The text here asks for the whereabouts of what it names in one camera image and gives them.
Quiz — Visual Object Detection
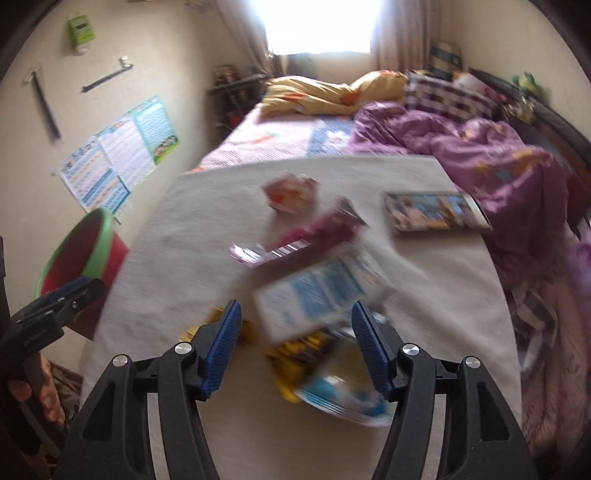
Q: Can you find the yellow black snack wrapper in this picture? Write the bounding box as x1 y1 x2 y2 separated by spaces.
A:
179 306 339 404

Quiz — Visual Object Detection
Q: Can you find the white blue milk carton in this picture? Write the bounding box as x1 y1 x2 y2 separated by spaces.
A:
253 247 394 345

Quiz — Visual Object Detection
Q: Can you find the pink snack bag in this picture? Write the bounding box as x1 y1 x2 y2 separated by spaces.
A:
229 198 368 268

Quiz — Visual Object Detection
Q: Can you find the strawberry paper wrapper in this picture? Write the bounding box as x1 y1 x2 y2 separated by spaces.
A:
262 174 318 214

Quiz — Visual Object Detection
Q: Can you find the red green trash bin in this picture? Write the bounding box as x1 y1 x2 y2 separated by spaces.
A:
34 207 131 342

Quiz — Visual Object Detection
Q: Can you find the left hand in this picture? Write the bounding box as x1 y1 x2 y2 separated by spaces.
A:
7 354 65 425

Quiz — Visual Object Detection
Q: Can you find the smartphone playing video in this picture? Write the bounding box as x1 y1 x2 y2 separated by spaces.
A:
383 192 493 236

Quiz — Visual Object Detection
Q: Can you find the pink patterned bed sheet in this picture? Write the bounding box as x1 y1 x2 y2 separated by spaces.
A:
193 107 353 172

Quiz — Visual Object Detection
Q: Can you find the purple star duvet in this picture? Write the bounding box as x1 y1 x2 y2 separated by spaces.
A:
346 102 568 287

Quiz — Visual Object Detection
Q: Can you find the dark side table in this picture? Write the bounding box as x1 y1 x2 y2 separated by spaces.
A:
207 74 269 140

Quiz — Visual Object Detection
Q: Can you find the yellow duvet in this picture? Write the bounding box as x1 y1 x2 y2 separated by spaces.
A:
259 70 409 118

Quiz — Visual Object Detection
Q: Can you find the green hanging tissue pack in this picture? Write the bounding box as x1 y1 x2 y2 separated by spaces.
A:
67 14 95 55

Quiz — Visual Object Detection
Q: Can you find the plaid pillow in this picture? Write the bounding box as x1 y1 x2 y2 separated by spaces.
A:
404 73 497 123

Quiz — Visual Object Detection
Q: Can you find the dark headboard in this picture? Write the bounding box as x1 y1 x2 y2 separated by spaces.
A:
468 67 591 232

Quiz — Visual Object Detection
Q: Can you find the left pink curtain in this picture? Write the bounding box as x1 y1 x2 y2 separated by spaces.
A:
215 0 274 76

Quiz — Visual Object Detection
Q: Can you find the pink curtain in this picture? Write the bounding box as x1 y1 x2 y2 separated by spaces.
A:
370 0 441 71
215 0 274 76

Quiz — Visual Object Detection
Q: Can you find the green plush toy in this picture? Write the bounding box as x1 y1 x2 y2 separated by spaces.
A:
512 72 545 101

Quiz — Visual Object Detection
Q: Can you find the right pink curtain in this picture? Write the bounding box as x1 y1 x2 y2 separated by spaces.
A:
370 0 441 71

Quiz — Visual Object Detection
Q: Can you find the blue letters wall poster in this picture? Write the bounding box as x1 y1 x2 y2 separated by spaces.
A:
57 136 129 214

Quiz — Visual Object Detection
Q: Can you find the white chart wall poster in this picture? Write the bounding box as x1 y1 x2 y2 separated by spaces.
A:
97 113 155 192

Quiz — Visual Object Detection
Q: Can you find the teal number wall poster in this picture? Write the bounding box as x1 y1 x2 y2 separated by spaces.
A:
130 96 179 165

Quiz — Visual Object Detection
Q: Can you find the black wall rail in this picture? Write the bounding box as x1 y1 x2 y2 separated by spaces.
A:
80 56 134 94

